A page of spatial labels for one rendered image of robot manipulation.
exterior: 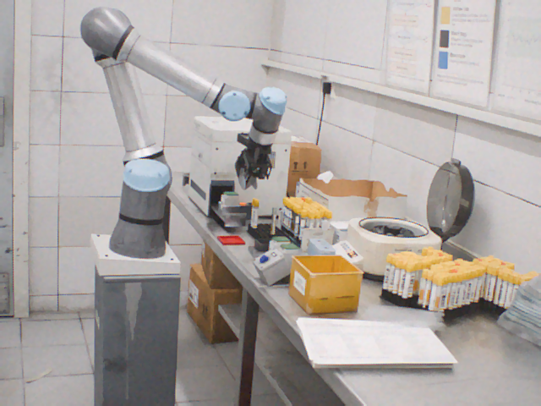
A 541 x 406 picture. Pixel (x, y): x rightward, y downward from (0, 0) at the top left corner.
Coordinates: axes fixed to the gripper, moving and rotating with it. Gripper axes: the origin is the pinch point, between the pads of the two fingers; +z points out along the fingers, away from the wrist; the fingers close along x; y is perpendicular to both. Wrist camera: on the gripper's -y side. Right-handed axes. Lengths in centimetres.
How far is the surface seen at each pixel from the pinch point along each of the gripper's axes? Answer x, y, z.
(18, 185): -64, -110, 105
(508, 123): 56, 27, -49
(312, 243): 7.7, 34.8, -12.0
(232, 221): -0.9, 1.6, 14.1
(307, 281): -2, 55, -21
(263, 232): 6.5, 9.1, 11.3
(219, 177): -1.2, -18.1, 13.8
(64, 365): -46, -28, 137
